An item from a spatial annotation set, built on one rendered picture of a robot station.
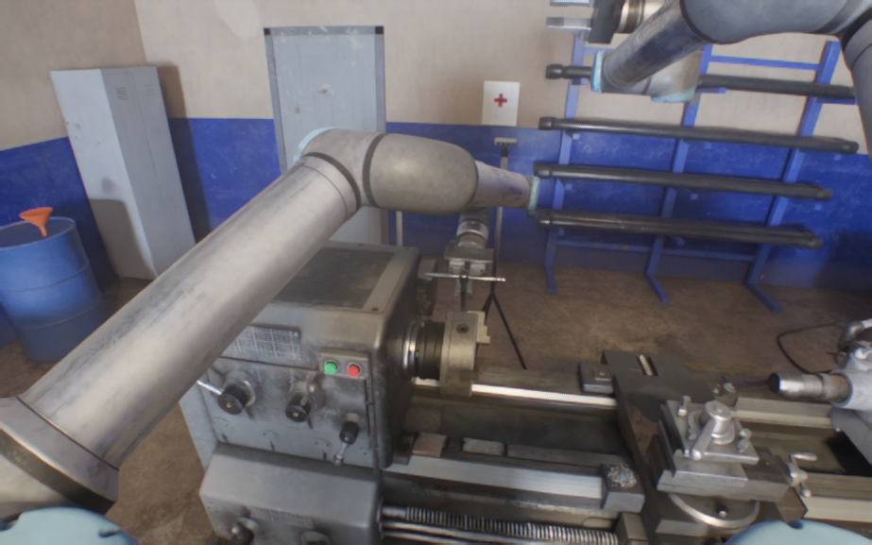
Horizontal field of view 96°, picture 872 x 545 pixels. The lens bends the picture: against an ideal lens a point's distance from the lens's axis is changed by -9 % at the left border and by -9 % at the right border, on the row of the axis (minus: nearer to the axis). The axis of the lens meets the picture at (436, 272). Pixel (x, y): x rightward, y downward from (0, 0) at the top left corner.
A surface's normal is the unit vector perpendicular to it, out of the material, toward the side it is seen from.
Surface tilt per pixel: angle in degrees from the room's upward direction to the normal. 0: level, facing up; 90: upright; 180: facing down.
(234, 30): 90
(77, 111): 90
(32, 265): 90
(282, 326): 45
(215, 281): 50
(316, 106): 90
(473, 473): 36
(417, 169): 68
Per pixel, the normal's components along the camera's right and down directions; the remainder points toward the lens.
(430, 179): 0.33, 0.33
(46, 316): 0.53, 0.40
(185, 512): 0.02, -0.89
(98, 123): -0.14, 0.45
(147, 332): 0.39, -0.49
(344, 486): -0.06, -0.52
